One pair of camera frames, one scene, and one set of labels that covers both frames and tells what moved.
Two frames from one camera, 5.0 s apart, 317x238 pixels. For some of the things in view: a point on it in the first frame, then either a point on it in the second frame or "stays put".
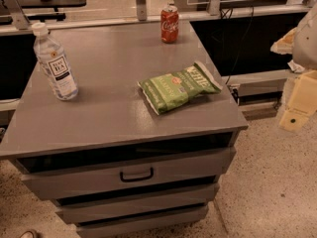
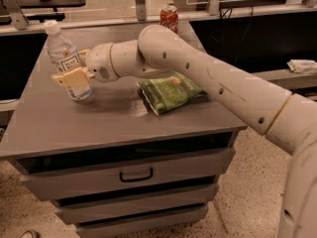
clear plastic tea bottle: (54, 63) → (65, 57)
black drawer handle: (137, 178) stays put
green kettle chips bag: (170, 90) stays put
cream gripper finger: (302, 102) → (75, 77)
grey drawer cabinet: (111, 166) stays put
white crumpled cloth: (295, 67) stays put
